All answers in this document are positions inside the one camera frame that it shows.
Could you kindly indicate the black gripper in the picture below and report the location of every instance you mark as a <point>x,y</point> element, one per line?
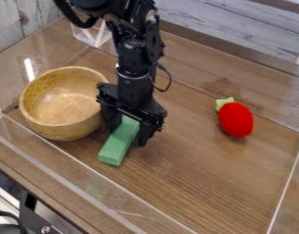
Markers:
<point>130,97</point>

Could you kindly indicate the green rectangular block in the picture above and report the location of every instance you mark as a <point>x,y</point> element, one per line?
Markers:
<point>119,142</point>

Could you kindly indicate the brown wooden bowl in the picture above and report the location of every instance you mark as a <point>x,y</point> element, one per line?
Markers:
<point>58,103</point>

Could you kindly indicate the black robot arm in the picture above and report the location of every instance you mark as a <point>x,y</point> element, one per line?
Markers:
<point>134,23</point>

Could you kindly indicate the red plush strawberry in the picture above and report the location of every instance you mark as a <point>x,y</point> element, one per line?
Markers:
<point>235,117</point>

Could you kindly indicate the clear acrylic tray wall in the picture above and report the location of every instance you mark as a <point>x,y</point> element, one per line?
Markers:
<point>96,204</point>

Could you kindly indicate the clear acrylic corner bracket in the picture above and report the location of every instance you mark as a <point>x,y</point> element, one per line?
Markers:
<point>94,36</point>

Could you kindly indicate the black metal table frame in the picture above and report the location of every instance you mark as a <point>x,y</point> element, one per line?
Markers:
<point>35,224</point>

